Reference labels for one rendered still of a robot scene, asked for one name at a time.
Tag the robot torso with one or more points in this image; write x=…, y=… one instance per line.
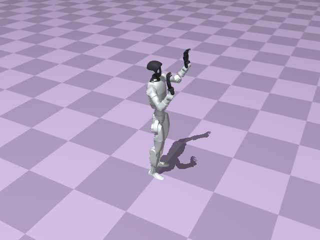
x=161, y=91

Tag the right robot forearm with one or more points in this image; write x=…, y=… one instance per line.
x=166, y=101

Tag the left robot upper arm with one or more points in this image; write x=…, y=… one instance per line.
x=175, y=79

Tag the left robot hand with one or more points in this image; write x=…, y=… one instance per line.
x=186, y=58

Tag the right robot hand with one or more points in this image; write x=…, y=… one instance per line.
x=170, y=88

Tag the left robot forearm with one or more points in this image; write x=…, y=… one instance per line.
x=183, y=71

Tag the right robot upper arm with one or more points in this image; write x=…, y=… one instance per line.
x=152, y=93

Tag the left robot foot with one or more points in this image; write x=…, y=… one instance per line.
x=162, y=164

